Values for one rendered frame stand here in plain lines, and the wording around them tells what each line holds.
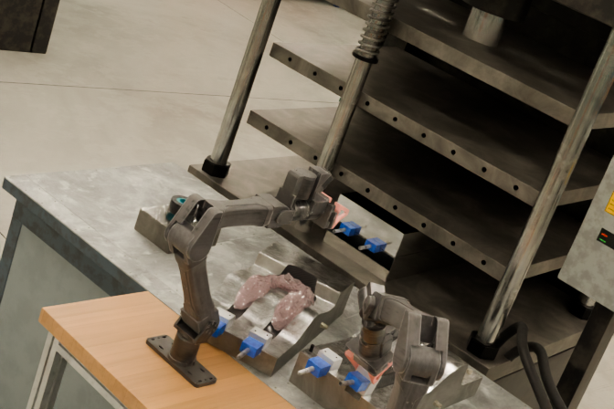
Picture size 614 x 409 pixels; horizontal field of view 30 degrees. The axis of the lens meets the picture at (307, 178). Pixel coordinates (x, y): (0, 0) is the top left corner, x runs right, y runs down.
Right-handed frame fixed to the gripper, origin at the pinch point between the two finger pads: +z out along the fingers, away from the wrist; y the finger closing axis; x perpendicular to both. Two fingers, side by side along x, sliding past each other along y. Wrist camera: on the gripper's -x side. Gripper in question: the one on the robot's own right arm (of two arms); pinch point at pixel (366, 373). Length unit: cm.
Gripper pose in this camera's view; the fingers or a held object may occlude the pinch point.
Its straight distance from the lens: 270.8
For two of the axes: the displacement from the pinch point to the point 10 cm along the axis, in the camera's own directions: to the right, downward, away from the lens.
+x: -7.1, 4.6, -5.3
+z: -0.5, 7.2, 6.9
